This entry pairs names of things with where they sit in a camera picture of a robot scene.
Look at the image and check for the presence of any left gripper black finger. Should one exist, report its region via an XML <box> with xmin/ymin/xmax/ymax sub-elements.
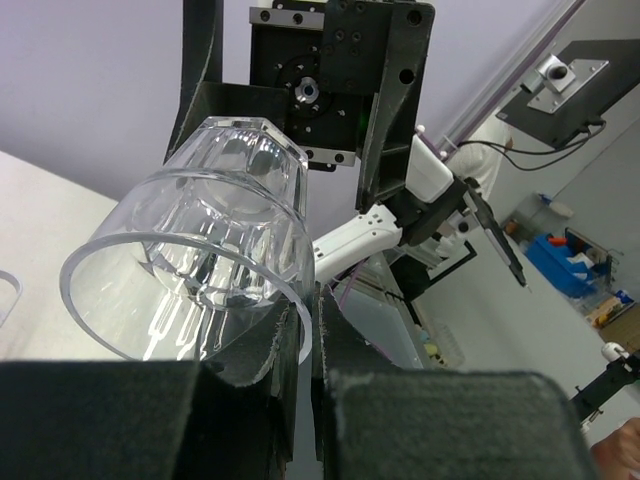
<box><xmin>311</xmin><ymin>286</ymin><xmax>598</xmax><ymax>479</ymax></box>

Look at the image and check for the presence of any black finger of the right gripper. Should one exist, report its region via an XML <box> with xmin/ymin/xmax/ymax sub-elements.
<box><xmin>354</xmin><ymin>54</ymin><xmax>431</xmax><ymax>214</ymax></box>
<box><xmin>165</xmin><ymin>1</ymin><xmax>288</xmax><ymax>158</ymax></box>

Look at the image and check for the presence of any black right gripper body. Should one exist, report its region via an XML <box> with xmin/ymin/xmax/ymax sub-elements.
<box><xmin>247</xmin><ymin>0</ymin><xmax>436</xmax><ymax>174</ymax></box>

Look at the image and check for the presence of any clear faceted glass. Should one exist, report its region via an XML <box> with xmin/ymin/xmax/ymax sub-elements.
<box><xmin>59</xmin><ymin>116</ymin><xmax>315</xmax><ymax>361</ymax></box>

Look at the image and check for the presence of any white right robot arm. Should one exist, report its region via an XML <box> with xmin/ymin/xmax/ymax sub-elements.
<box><xmin>168</xmin><ymin>1</ymin><xmax>525</xmax><ymax>282</ymax></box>

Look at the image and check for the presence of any blue storage bin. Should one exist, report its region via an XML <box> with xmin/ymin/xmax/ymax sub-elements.
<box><xmin>525</xmin><ymin>227</ymin><xmax>614</xmax><ymax>299</ymax></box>

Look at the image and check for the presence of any person's hand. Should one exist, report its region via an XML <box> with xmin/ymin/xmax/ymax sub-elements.
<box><xmin>590</xmin><ymin>417</ymin><xmax>640</xmax><ymax>480</ymax></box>

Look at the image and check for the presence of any black left finger, left gripper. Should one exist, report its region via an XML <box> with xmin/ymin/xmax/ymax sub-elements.
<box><xmin>1</xmin><ymin>300</ymin><xmax>300</xmax><ymax>479</ymax></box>

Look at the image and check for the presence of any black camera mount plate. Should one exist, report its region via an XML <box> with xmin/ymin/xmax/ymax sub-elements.
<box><xmin>497</xmin><ymin>39</ymin><xmax>639</xmax><ymax>150</ymax></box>

